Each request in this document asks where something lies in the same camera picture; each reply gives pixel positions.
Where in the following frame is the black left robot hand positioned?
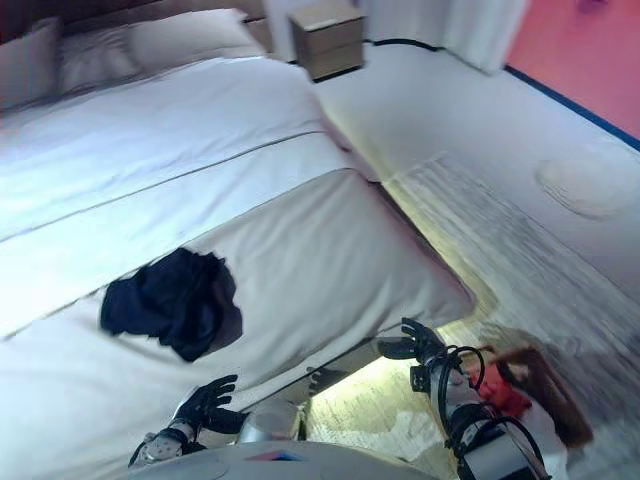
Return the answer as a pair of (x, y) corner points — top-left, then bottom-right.
(172, 374), (251, 449)

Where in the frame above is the white garment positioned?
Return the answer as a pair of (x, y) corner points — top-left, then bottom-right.
(519, 403), (567, 454)

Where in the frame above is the patterned grey pillow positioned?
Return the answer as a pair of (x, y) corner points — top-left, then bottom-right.
(56, 24), (147, 94)

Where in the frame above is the bed with beige cover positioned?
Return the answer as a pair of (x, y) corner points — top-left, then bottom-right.
(0, 7), (477, 480)

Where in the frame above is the beige pillow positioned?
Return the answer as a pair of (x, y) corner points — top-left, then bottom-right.
(0, 17), (65, 112)
(124, 7), (262, 76)

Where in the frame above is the grey robot torso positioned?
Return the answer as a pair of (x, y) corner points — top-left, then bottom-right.
(127, 438), (452, 480)

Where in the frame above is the blue floor tape strip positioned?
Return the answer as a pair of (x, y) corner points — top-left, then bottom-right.
(363, 37), (640, 147)

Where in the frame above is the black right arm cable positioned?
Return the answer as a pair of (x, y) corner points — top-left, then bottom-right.
(433, 343), (547, 480)

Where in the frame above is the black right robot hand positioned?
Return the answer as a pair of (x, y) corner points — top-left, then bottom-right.
(377, 317), (446, 370)

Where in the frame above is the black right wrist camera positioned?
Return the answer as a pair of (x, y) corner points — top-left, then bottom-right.
(409, 365), (432, 397)

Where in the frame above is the orange garment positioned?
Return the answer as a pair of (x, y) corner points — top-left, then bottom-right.
(478, 367), (534, 412)

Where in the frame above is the white curtain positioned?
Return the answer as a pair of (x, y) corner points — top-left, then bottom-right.
(439, 0), (532, 77)

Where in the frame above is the white textured blanket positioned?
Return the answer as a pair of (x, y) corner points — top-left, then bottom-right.
(0, 131), (372, 342)

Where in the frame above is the woven wicker laundry basket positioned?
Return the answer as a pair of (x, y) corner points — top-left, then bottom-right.
(478, 339), (595, 450)

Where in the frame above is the wooden nightstand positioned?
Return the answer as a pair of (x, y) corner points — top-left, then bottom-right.
(288, 0), (369, 83)

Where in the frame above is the white duvet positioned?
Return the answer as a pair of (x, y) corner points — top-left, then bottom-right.
(0, 54), (351, 242)

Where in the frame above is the black garment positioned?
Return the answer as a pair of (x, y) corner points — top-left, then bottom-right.
(99, 248), (245, 364)

